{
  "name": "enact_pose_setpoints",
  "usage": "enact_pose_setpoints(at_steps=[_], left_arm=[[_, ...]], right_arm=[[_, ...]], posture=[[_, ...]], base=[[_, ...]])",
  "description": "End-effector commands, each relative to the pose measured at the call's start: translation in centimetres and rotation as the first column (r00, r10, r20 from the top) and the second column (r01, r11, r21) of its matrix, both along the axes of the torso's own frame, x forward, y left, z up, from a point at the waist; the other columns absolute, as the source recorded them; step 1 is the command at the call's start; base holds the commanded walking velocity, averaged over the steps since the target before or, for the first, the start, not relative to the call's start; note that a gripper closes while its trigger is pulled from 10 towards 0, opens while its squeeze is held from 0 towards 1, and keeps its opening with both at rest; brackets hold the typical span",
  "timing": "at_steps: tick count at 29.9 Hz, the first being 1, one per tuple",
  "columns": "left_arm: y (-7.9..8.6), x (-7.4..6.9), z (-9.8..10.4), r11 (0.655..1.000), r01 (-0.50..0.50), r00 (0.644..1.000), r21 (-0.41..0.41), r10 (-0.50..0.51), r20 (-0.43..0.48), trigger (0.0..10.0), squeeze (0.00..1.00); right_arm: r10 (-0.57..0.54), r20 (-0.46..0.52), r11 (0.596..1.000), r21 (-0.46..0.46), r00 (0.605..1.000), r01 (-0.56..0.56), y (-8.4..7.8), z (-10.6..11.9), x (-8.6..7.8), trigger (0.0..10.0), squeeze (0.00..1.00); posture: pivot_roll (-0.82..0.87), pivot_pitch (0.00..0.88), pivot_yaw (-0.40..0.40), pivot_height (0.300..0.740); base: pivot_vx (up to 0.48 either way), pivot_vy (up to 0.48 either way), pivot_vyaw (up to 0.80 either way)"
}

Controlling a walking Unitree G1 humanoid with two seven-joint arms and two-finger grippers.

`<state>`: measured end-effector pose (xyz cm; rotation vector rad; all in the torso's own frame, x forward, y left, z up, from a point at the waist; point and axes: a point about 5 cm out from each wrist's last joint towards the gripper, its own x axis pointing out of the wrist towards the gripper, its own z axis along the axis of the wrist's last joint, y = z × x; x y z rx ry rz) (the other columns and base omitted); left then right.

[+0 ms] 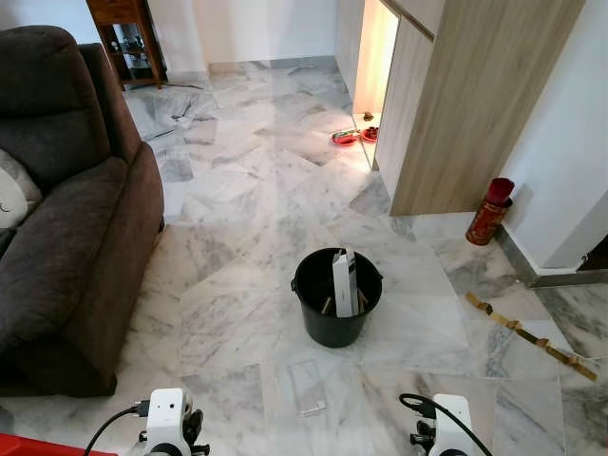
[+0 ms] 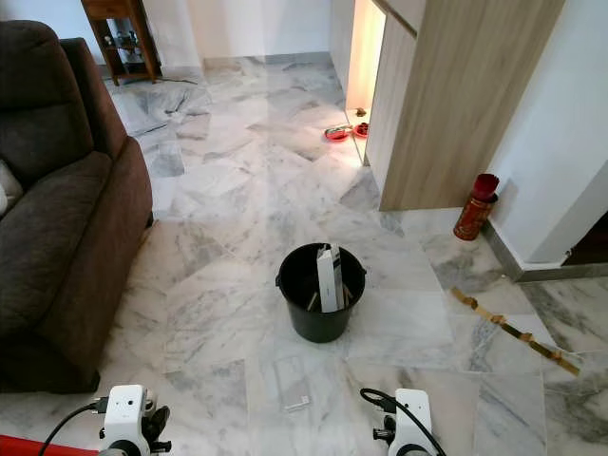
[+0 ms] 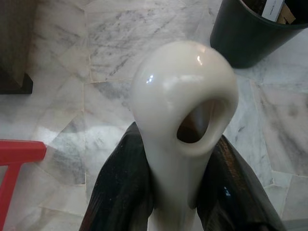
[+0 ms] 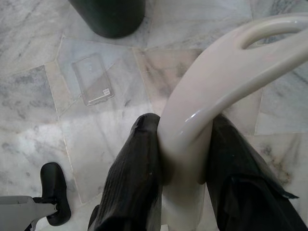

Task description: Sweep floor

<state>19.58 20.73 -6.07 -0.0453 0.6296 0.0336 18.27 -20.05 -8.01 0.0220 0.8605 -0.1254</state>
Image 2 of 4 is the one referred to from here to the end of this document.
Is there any white pillow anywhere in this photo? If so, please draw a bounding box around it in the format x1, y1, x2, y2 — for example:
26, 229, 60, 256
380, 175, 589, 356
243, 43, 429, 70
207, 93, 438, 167
0, 160, 25, 216

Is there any light wood cabinet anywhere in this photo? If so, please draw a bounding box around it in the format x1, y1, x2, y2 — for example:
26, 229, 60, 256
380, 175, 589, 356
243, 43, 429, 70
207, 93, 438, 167
330, 0, 567, 212

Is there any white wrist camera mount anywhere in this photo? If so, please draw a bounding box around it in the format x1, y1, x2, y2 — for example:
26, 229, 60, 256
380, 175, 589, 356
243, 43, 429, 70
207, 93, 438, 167
389, 389, 435, 456
100, 385, 153, 456

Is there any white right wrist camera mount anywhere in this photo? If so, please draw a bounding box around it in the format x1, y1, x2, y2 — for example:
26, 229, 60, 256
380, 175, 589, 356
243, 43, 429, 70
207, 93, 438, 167
389, 389, 435, 456

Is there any dark brown fabric sofa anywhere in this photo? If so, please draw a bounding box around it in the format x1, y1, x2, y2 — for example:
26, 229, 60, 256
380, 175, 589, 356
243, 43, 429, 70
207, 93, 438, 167
0, 19, 154, 395

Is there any black plastic bucket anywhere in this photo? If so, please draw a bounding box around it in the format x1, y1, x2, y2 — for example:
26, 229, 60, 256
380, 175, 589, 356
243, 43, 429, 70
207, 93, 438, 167
275, 243, 368, 344

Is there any black floor cable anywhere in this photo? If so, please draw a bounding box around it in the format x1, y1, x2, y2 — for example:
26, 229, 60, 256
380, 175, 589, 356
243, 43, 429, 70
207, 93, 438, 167
152, 77, 200, 89

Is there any white carton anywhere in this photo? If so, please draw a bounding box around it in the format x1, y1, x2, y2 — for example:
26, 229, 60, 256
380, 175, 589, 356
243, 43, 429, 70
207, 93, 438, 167
316, 244, 347, 314

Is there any brown cardboard strip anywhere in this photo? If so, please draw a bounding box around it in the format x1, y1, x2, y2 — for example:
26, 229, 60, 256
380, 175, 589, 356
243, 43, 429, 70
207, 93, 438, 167
451, 287, 581, 376

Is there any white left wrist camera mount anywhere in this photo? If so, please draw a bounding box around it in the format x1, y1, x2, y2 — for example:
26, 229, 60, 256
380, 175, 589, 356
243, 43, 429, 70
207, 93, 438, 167
100, 385, 153, 456

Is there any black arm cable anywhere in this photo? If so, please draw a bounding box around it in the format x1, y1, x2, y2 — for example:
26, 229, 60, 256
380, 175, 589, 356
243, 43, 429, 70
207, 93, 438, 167
360, 388, 447, 456
41, 400, 106, 456

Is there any red plastic panel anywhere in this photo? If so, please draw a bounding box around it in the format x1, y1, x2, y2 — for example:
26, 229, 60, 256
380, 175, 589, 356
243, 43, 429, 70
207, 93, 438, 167
0, 435, 99, 456

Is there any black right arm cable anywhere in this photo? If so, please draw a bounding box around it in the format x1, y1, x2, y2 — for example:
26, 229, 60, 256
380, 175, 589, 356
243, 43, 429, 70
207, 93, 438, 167
360, 388, 447, 456

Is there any dark wooden side table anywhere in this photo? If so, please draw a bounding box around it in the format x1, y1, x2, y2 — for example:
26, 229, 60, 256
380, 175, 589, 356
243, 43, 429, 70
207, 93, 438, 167
82, 0, 163, 86

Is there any red gold cylinder canister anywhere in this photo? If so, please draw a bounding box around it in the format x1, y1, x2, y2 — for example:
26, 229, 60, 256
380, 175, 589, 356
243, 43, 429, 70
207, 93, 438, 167
453, 173, 502, 241

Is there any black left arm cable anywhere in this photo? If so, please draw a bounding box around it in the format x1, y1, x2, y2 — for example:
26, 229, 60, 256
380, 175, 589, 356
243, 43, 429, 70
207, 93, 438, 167
41, 400, 106, 456

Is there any clear plastic packaging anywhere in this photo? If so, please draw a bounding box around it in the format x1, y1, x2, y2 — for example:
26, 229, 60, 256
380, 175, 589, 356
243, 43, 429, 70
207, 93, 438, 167
273, 356, 314, 414

